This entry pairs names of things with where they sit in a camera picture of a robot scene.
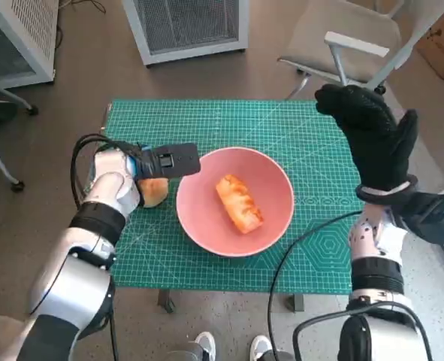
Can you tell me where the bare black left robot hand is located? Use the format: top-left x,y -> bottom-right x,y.
126,156 -> 170,184

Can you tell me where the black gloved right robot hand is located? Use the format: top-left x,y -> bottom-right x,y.
314,84 -> 420,193

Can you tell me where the round bread bun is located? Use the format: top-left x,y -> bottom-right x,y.
137,177 -> 169,208

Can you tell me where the pink bowl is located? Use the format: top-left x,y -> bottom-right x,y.
175,147 -> 294,257

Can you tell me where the long striped bread loaf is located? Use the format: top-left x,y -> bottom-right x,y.
216,173 -> 264,235

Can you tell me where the green cutting mat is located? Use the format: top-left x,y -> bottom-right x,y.
103,99 -> 361,295

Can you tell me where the beige office chair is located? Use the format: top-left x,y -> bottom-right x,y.
276,0 -> 444,99

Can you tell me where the grey chair base with castors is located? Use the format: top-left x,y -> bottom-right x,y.
0,78 -> 39,193

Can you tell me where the white mesh cabinet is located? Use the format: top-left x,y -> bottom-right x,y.
0,0 -> 59,91
122,0 -> 249,67

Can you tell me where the white sneaker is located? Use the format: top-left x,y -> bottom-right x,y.
250,335 -> 271,361
194,331 -> 217,361

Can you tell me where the person's leg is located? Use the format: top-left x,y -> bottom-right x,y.
0,311 -> 31,361

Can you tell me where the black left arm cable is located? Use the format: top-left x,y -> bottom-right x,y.
70,134 -> 147,210

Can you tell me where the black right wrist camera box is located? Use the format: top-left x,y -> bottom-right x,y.
392,191 -> 444,245

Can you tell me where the black table leg bracket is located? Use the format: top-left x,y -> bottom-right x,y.
285,293 -> 305,312
157,290 -> 176,313

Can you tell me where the thin black floor cable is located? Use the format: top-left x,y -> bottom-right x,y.
58,0 -> 106,16

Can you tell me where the long black cable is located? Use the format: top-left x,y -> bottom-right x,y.
267,210 -> 362,361

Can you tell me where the looped black cable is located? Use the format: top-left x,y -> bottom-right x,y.
292,302 -> 433,361

